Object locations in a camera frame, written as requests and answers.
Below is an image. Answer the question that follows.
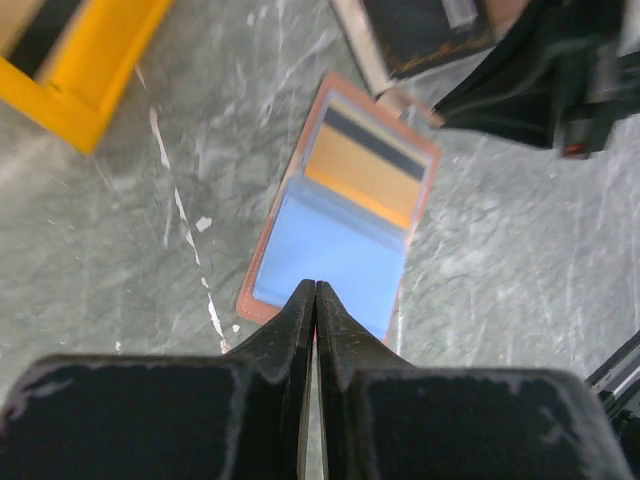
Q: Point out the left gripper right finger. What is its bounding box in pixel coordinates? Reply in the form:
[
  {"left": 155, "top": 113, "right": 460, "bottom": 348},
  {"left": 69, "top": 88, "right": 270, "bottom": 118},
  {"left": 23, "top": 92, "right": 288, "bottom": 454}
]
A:
[{"left": 315, "top": 282, "right": 634, "bottom": 479}]

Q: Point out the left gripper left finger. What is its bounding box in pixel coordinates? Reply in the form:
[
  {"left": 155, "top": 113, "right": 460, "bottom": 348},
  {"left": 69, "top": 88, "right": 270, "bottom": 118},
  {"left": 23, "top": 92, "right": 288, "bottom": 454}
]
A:
[{"left": 1, "top": 280, "right": 315, "bottom": 479}]

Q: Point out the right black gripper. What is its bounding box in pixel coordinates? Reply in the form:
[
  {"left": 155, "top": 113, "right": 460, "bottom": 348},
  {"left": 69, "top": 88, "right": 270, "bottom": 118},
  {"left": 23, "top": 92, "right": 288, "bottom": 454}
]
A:
[{"left": 435, "top": 1, "right": 639, "bottom": 160}]

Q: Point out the pink leather card holder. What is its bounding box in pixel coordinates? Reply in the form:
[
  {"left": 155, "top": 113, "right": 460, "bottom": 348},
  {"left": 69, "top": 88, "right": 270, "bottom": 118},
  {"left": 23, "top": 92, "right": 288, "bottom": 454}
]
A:
[{"left": 236, "top": 73, "right": 440, "bottom": 339}]

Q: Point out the yellow bin with cards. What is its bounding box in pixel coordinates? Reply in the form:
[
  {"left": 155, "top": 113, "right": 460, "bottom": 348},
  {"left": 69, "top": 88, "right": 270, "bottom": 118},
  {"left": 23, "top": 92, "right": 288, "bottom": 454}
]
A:
[{"left": 1, "top": 0, "right": 171, "bottom": 153}]

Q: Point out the black book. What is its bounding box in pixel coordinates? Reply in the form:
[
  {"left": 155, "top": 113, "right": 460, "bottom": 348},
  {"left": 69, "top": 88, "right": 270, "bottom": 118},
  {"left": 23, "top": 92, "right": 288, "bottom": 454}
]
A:
[{"left": 332, "top": 0, "right": 509, "bottom": 95}]

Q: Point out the aluminium frame rail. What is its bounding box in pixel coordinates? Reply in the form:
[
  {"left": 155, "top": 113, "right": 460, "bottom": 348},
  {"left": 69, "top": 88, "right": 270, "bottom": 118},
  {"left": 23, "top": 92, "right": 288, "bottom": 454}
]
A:
[{"left": 586, "top": 332, "right": 640, "bottom": 419}]

